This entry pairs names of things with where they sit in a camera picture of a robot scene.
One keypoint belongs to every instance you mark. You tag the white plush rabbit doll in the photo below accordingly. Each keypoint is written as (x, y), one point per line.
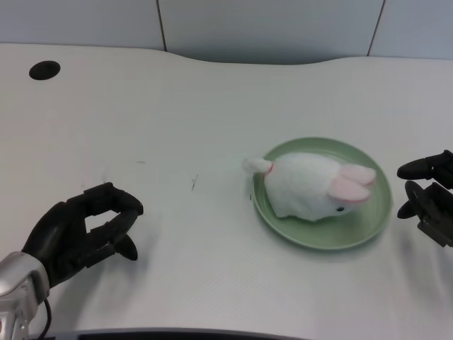
(311, 189)

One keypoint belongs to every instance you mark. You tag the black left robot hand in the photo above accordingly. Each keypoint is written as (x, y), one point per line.
(60, 230)

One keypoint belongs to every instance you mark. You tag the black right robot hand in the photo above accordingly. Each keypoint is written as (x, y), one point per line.
(431, 198)

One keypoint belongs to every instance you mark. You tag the green round plate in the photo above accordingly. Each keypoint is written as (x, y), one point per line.
(354, 230)

